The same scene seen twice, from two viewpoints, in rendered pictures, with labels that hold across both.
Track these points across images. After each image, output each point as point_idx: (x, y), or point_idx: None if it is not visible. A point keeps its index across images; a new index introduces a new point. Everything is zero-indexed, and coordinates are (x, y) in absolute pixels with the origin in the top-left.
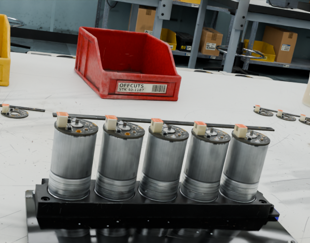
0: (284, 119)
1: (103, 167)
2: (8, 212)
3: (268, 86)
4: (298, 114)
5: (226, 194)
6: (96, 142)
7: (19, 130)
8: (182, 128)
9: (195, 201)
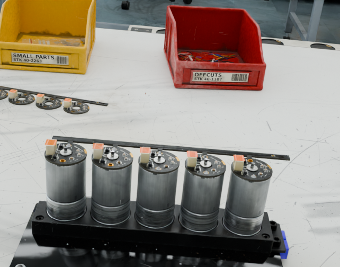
0: None
1: (92, 192)
2: (19, 222)
3: None
4: None
5: (225, 224)
6: None
7: (71, 129)
8: (177, 157)
9: (188, 231)
